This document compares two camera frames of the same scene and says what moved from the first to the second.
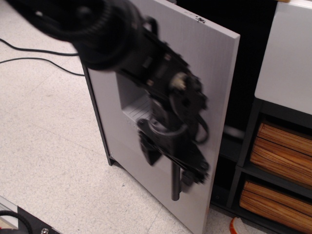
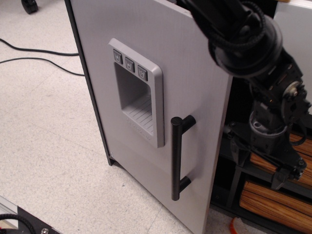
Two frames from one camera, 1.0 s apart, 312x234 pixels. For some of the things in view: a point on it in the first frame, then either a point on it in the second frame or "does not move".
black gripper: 174,140 to 266,136
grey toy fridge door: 211,50 does not move
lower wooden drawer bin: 282,207 does not move
